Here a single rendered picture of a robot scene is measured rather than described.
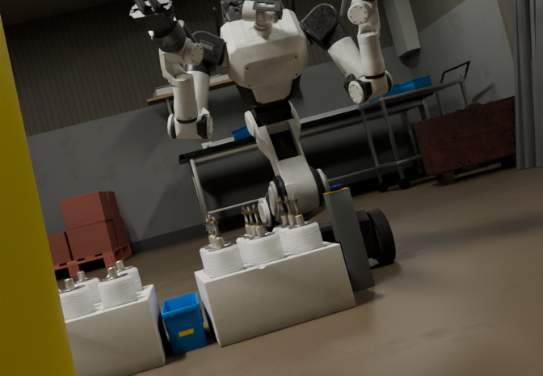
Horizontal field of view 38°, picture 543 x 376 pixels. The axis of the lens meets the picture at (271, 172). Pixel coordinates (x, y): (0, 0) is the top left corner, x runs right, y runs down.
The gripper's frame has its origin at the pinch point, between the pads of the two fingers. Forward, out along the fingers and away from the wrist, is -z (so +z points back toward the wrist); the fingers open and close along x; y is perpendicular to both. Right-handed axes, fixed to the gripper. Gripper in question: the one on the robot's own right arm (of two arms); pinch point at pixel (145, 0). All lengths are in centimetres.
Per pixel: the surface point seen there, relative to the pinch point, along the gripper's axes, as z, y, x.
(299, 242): 50, 52, 32
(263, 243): 45, 54, 23
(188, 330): 50, 76, 1
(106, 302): 33, 73, -16
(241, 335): 50, 78, 17
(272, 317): 52, 73, 25
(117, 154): 531, -301, -354
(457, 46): 514, -376, 38
